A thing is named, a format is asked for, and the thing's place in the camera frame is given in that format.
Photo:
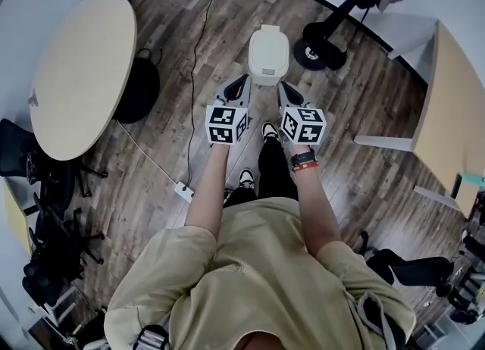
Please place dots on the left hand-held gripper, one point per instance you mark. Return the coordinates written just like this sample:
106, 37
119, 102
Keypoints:
223, 123

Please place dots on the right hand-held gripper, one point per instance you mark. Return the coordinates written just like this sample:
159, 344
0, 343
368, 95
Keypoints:
305, 127

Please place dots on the white trash bin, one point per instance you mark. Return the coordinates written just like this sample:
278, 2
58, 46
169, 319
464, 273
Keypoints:
268, 75

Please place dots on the white trash bin lid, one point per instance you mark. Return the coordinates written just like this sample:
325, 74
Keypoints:
268, 51

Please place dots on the person's right forearm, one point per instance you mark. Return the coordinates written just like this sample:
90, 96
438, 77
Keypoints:
312, 204

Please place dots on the person's left forearm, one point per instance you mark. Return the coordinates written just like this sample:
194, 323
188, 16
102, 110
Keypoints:
210, 189

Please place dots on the black and white shoe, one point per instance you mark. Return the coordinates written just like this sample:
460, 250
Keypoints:
246, 178
270, 130

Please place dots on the black wristwatch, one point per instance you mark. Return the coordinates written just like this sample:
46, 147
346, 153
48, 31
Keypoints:
303, 157

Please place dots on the black trousers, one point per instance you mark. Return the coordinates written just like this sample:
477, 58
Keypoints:
274, 170

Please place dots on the black bag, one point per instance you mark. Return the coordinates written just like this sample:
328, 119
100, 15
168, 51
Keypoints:
138, 91

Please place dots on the white power strip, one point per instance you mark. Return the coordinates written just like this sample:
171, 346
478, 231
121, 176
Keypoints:
183, 190

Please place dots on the round wooden table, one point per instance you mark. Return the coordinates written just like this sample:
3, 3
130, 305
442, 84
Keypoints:
83, 75

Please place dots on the wooden desk with white legs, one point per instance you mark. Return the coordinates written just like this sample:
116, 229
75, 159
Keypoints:
451, 113

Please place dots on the beige shirt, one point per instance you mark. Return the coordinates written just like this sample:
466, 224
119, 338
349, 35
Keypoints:
250, 276

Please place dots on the black office chair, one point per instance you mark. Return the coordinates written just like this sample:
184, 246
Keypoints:
53, 261
409, 269
22, 151

